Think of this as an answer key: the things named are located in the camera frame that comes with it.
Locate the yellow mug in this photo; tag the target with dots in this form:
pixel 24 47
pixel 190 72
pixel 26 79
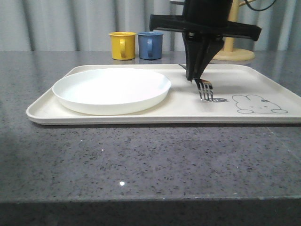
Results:
pixel 122 45

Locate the cream rabbit print tray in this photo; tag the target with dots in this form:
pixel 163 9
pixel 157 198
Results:
pixel 241 95

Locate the wooden mug tree stand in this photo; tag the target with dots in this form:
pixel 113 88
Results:
pixel 229 52

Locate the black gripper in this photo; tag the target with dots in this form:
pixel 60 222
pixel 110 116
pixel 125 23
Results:
pixel 204 17

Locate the white round plate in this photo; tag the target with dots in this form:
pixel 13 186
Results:
pixel 112 91

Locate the blue mug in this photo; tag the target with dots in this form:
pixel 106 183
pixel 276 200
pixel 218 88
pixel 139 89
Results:
pixel 150 45

